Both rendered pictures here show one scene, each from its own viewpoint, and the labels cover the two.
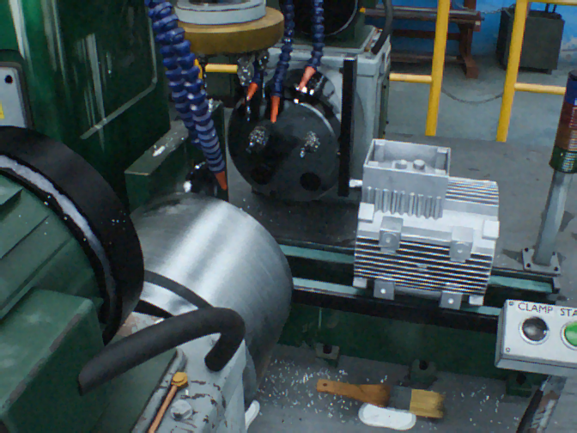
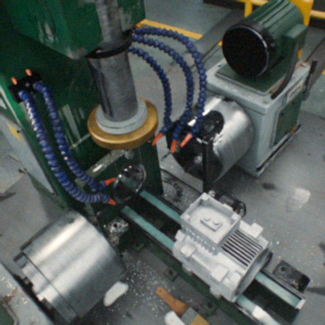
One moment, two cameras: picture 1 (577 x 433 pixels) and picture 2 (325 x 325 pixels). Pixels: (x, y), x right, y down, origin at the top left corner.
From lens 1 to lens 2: 63 cm
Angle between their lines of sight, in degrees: 32
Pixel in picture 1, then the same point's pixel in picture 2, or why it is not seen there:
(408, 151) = (220, 207)
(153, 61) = not seen: hidden behind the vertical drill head
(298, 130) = (196, 149)
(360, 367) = (183, 287)
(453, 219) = (222, 260)
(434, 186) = (211, 243)
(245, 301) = (77, 284)
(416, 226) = (202, 253)
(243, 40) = (118, 147)
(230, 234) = (85, 249)
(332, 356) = (171, 278)
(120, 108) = not seen: hidden behind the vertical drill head
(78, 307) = not seen: outside the picture
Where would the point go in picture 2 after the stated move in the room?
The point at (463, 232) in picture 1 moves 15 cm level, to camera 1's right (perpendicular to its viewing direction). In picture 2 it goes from (220, 271) to (280, 298)
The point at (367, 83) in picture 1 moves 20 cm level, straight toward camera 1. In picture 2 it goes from (260, 118) to (231, 156)
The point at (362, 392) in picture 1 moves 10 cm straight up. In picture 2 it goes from (174, 304) to (171, 291)
